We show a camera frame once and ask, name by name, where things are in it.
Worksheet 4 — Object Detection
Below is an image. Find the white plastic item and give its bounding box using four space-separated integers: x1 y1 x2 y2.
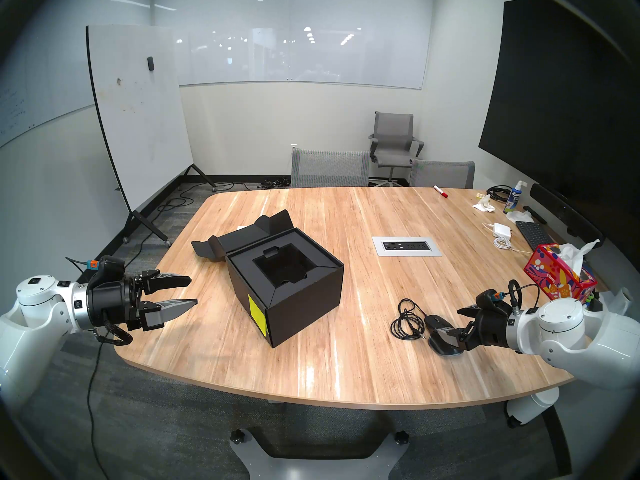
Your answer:
597 286 633 316

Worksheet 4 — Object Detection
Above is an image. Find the black cardboard box with lid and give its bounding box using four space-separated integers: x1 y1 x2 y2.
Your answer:
191 209 345 348

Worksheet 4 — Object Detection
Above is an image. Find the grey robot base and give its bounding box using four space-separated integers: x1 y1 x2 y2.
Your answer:
229 428 411 480

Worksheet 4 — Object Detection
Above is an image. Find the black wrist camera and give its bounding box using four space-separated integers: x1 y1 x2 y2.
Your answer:
84 255 126 285
475 290 506 311

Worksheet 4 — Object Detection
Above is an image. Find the colourful tissue box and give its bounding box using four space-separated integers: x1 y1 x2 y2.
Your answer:
523 243 598 302

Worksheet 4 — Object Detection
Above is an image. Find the black hanging robot cable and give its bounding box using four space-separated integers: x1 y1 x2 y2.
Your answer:
86 340 110 480

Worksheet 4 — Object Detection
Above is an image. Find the white power adapter with cable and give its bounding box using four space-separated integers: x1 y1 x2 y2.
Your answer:
482 222 514 250

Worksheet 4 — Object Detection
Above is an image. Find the black keyboard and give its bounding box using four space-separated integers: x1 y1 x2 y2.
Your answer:
515 220 556 250

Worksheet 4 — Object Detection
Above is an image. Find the wide grey mesh chair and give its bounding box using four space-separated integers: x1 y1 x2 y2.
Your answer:
291 147 371 188

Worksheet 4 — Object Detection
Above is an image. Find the rolling whiteboard on stand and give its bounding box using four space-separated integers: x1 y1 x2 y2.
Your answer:
86 25 217 247

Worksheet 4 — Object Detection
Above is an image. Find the glass wall board with writing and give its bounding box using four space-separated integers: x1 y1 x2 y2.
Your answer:
0 0 151 149

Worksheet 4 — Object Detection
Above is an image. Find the large glass wall board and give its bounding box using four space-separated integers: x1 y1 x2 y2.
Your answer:
150 0 435 91

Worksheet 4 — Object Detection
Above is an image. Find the grey fabric chair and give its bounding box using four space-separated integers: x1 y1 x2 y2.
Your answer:
409 159 476 190

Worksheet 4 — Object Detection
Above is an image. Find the large black wall screen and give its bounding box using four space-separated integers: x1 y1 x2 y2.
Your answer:
478 0 640 265

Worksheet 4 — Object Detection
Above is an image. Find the grey swivel office chair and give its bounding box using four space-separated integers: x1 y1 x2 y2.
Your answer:
368 111 425 187

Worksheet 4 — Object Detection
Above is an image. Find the white tissue in box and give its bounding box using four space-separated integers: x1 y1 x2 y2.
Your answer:
557 239 601 275

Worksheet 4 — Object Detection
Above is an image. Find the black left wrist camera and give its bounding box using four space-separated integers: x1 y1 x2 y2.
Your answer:
84 255 126 285

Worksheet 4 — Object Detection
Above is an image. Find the white wheeled cylinder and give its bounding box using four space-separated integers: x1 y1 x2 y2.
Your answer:
506 386 560 429

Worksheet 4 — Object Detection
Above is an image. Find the silver table outlet plate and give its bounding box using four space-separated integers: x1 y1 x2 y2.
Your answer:
371 236 443 258

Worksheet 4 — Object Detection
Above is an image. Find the whiteboard cleaner spray bottle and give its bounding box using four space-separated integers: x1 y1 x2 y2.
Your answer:
503 180 529 215

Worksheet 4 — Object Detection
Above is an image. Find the black computer mouse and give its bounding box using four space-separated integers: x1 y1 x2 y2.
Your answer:
424 314 467 358

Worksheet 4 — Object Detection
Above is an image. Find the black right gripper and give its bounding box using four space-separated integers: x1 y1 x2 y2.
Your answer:
431 306 512 353

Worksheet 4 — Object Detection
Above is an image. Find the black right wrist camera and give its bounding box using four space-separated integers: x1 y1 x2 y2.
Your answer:
475 290 506 311

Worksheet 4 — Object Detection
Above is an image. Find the black braided cable loop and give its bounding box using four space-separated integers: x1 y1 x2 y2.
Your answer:
92 323 135 347

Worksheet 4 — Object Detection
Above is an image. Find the small yellow sticky note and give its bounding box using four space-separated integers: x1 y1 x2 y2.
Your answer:
248 293 269 338

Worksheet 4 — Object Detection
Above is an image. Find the black video sound bar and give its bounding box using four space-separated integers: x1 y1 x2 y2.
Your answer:
525 183 606 249

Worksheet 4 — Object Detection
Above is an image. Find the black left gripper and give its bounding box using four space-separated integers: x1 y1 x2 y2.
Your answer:
88 270 198 332

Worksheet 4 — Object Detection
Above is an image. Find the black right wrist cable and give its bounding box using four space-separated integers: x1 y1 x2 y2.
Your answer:
500 279 543 315

